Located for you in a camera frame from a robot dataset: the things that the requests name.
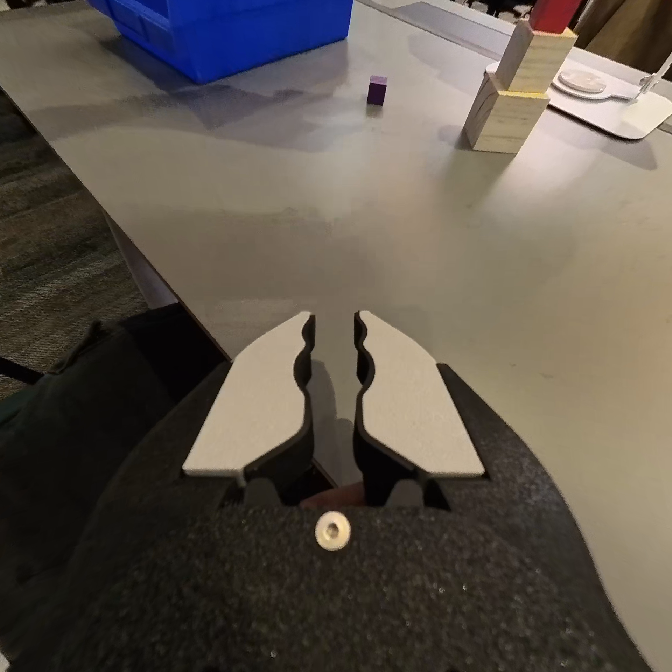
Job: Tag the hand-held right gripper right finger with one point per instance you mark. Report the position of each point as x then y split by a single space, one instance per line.
414 409

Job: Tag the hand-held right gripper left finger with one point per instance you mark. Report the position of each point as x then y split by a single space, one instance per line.
252 409

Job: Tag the small purple cube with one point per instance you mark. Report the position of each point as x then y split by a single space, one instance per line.
377 90

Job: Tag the smaller straight-grained wooden cube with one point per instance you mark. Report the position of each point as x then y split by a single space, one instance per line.
540 63

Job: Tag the small red cube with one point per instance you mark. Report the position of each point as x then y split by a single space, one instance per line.
551 14

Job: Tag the white document stand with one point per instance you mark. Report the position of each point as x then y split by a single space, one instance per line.
630 113

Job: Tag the blue plastic bin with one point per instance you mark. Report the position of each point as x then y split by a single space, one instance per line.
225 36

